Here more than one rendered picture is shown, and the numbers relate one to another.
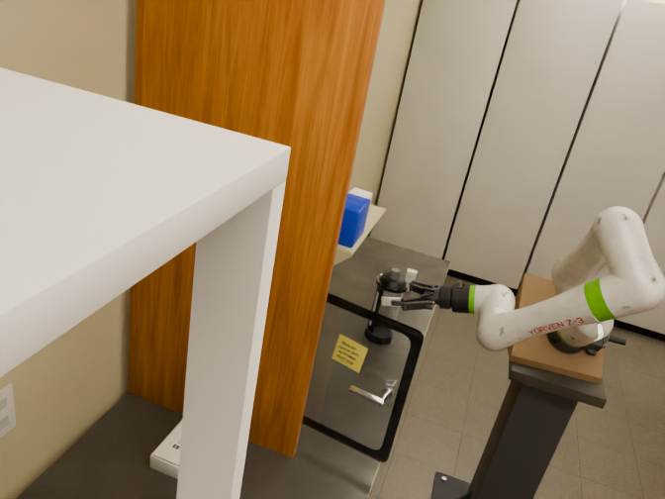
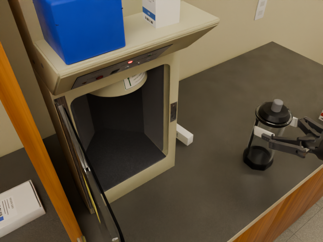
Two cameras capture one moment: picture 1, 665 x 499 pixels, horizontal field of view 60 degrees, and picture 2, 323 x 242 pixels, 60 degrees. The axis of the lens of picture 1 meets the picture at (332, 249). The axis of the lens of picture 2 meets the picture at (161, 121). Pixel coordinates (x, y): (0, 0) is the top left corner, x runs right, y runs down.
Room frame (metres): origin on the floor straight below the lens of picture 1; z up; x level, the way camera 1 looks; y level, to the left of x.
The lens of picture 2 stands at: (1.01, -0.37, 1.73)
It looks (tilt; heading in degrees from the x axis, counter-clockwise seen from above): 43 degrees down; 41
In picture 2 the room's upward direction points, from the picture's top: straight up
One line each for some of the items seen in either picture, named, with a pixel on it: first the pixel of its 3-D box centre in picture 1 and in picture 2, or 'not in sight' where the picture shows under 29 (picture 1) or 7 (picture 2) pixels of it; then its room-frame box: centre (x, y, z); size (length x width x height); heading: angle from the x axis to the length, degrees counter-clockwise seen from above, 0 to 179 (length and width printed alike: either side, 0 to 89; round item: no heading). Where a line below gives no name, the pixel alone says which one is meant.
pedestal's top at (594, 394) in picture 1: (554, 363); not in sight; (1.79, -0.87, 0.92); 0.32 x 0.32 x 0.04; 78
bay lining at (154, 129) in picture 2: not in sight; (108, 110); (1.38, 0.15, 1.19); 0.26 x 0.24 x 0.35; 166
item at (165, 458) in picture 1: (189, 448); (11, 209); (1.04, 0.25, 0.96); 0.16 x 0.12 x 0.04; 166
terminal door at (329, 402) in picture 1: (346, 376); (100, 218); (1.14, -0.09, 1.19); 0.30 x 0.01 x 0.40; 69
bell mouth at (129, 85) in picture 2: not in sight; (112, 67); (1.39, 0.12, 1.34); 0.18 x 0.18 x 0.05
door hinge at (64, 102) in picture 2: not in sight; (79, 162); (1.20, 0.06, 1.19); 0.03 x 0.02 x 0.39; 166
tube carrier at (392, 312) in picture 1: (385, 308); (265, 137); (1.72, -0.22, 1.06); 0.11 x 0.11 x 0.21
